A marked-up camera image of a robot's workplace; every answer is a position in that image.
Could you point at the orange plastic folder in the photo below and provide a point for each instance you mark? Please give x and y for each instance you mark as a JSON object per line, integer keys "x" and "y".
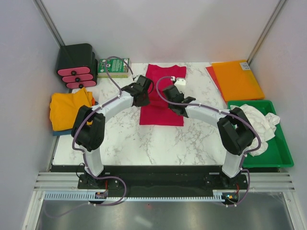
{"x": 237, "y": 81}

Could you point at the green white box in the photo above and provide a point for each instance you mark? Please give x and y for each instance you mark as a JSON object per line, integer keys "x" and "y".
{"x": 116, "y": 68}

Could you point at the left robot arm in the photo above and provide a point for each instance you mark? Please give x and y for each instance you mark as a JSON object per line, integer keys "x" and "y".
{"x": 88, "y": 130}

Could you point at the green plastic tray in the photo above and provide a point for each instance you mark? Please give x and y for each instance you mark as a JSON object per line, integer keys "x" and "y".
{"x": 278, "y": 154}

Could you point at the blue folded t shirt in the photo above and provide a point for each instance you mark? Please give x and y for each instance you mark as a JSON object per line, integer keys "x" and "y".
{"x": 61, "y": 133}

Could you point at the yellow folded t shirt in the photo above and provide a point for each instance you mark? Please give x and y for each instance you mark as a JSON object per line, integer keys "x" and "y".
{"x": 78, "y": 99}

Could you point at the white crumpled t shirt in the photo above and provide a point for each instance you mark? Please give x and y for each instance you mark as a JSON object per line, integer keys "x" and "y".
{"x": 264, "y": 125}

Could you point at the black pink drawer organizer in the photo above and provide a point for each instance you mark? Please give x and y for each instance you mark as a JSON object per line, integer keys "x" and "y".
{"x": 77, "y": 66}

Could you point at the aluminium corner post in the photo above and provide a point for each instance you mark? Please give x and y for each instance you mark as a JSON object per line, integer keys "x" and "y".
{"x": 267, "y": 28}
{"x": 49, "y": 22}

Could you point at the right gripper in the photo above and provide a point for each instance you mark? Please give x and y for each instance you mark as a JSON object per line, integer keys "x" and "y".
{"x": 169, "y": 105}

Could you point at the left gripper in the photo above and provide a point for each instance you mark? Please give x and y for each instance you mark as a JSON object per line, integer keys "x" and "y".
{"x": 146, "y": 103}

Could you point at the magenta t shirt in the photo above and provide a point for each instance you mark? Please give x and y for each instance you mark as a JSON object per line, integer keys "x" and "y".
{"x": 157, "y": 112}

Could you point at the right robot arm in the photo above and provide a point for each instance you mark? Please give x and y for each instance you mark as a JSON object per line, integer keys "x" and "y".
{"x": 236, "y": 132}

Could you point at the left aluminium corner post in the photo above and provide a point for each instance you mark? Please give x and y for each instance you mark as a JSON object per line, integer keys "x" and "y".
{"x": 49, "y": 22}

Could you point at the red plastic folder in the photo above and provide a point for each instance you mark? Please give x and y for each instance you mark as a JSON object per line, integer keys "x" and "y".
{"x": 212, "y": 74}

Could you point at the right aluminium corner post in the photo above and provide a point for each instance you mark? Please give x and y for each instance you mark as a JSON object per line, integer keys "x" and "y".
{"x": 267, "y": 28}

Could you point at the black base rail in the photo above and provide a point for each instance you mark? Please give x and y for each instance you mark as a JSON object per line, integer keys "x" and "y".
{"x": 157, "y": 181}

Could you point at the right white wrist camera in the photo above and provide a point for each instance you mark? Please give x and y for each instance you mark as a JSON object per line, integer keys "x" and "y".
{"x": 180, "y": 83}

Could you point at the white cable duct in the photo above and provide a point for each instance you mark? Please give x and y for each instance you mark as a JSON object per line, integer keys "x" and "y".
{"x": 102, "y": 195}

